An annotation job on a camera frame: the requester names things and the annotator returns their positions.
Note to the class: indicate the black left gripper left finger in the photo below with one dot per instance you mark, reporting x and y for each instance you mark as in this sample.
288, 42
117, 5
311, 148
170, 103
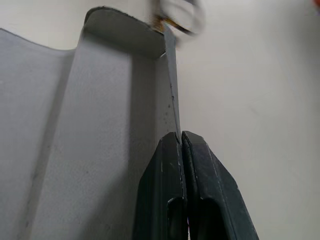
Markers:
160, 185

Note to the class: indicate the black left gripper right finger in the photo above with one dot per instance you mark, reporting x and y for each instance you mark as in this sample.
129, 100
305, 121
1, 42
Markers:
215, 185

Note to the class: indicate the white blurred object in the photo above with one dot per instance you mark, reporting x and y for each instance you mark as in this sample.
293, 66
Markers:
180, 17

